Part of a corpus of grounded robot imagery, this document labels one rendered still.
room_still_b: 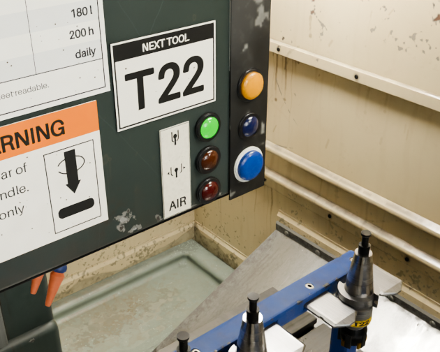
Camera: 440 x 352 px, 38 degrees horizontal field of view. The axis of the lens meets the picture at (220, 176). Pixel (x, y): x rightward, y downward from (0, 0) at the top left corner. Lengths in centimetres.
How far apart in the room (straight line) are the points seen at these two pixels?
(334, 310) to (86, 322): 108
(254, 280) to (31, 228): 126
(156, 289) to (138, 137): 152
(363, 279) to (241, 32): 53
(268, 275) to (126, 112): 125
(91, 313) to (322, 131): 87
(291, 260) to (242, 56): 120
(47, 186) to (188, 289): 154
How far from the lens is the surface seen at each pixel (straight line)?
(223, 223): 201
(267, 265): 174
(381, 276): 107
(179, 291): 201
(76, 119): 49
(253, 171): 61
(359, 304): 100
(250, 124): 59
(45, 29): 46
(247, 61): 57
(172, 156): 55
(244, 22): 56
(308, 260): 171
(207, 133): 56
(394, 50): 137
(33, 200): 49
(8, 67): 45
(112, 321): 193
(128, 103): 50
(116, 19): 48
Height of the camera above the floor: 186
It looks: 29 degrees down
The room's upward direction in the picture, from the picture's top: straight up
